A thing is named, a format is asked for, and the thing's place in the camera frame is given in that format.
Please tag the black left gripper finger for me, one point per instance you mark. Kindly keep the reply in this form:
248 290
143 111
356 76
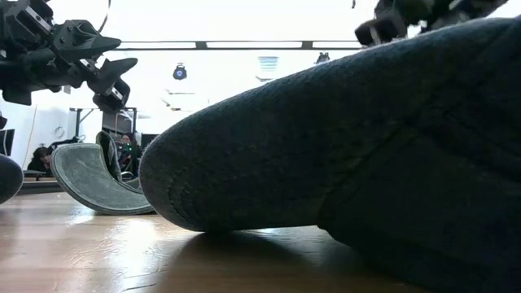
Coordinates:
87 40
118 67

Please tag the dark grey cloth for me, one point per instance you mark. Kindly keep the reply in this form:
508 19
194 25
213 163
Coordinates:
85 175

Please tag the blue denim cap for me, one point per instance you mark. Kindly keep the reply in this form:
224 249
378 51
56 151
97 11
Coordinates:
366 163
9 179

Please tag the person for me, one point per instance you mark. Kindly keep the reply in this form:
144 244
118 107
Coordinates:
128 148
38 159

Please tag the black aluminium table frame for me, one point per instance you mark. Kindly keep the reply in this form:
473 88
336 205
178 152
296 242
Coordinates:
40 187

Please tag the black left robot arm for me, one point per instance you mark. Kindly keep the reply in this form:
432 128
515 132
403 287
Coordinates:
14 97

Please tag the ceiling air vent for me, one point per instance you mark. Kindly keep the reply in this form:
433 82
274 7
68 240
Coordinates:
268 63

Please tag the black monitor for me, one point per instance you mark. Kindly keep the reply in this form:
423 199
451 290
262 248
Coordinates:
6 142

